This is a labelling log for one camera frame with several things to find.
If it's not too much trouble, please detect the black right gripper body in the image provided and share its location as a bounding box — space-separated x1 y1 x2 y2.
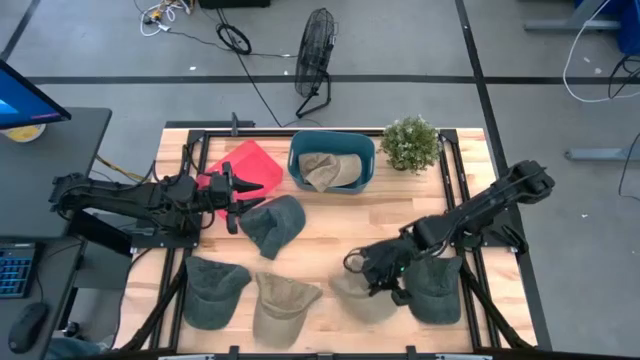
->
357 237 419 306

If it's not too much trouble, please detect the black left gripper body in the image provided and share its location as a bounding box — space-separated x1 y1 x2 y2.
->
197 161 240 235

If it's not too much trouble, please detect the dark green baseball cap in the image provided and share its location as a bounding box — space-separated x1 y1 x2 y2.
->
238 194 307 261
182 255 253 331
403 255 464 325

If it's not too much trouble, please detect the tan baseball cap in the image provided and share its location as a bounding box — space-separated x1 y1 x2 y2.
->
328 254 401 325
298 152 363 194
252 271 324 350

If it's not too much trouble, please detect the translucent red-pink plastic bin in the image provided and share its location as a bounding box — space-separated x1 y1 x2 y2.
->
195 139 285 221

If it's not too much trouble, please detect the blue plastic bin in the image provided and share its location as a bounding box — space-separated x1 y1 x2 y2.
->
287 129 376 195

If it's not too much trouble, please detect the small green potted plant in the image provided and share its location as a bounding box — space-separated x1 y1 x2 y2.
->
378 114 441 175

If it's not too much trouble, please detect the black floor fan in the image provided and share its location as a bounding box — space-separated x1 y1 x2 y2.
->
293 7 337 120

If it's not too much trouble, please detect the black desk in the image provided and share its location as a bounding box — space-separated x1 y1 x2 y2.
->
0 107 114 241

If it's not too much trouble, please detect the black keyboard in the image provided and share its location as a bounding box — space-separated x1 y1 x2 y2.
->
0 243 37 300

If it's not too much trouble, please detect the computer monitor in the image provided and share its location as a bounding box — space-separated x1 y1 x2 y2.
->
0 59 72 131

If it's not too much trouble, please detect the black computer mouse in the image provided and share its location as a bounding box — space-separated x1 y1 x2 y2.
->
7 302 50 355

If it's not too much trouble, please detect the grey desk leg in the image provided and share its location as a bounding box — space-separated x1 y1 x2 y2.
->
564 147 640 162

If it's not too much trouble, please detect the yellow cable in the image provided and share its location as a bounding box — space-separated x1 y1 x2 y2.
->
94 154 146 182

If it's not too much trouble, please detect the black aluminium table frame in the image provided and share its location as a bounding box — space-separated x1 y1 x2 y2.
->
119 119 551 360

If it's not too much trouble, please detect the coiled black cable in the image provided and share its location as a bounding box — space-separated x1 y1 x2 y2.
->
215 23 253 56

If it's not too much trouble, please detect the white cable bundle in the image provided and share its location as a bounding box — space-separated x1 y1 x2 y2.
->
138 0 194 37

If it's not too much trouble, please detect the long white cable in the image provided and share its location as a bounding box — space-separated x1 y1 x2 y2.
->
562 0 640 104

